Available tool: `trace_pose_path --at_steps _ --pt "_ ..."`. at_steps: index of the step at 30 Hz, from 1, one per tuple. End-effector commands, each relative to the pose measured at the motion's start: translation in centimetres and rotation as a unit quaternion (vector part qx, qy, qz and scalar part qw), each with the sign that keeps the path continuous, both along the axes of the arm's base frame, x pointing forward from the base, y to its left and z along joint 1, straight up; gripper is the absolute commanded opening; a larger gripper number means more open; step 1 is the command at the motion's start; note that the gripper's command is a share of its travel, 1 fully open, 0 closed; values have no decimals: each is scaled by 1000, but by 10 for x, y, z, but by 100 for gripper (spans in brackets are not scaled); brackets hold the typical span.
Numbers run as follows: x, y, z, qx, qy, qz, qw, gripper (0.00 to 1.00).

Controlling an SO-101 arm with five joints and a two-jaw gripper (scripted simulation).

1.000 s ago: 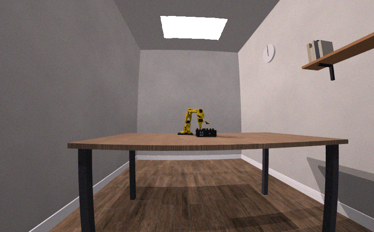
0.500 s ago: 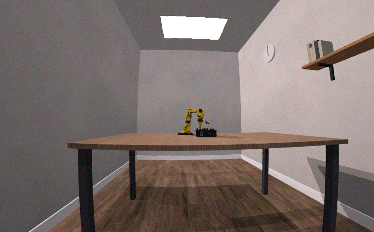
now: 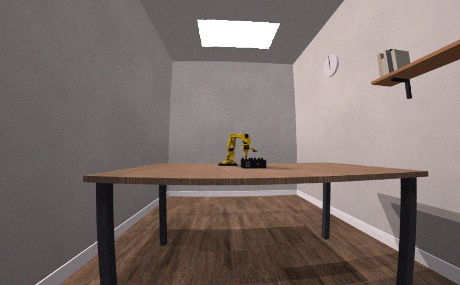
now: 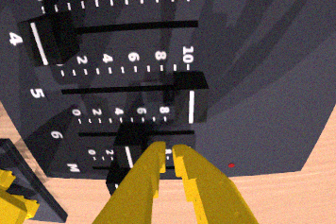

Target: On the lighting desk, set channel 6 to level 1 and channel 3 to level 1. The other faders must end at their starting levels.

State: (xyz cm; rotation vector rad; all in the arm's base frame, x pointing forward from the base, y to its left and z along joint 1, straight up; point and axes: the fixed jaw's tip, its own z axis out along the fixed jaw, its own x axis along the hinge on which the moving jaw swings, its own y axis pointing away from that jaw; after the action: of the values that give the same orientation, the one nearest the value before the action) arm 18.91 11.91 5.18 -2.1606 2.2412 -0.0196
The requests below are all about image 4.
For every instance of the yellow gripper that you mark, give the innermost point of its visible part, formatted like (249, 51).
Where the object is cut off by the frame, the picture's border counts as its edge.
(216, 199)

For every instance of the black lighting desk panel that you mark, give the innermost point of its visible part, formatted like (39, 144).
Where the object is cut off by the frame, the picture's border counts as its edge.
(258, 76)

